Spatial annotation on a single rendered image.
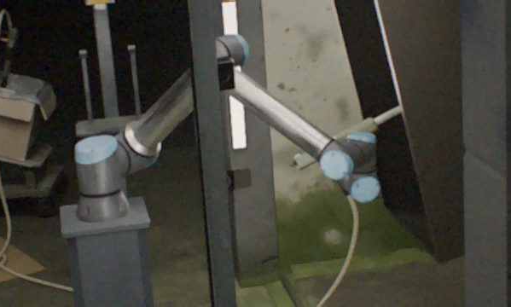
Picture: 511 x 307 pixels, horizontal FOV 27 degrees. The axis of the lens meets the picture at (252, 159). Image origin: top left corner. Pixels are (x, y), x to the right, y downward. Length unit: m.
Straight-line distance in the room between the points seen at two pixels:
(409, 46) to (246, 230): 1.51
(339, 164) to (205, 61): 0.90
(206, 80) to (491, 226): 0.95
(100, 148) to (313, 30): 1.21
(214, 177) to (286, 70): 2.03
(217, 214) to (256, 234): 2.13
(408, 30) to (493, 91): 1.80
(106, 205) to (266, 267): 1.17
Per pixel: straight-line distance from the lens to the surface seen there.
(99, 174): 3.77
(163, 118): 3.75
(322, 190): 4.69
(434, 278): 4.68
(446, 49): 3.52
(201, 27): 2.46
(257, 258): 4.73
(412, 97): 3.51
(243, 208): 4.64
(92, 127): 4.50
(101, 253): 3.79
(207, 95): 2.49
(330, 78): 4.58
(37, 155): 6.05
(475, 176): 1.79
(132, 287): 3.84
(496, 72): 1.66
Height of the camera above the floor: 1.86
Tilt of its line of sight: 16 degrees down
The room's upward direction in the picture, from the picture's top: 4 degrees counter-clockwise
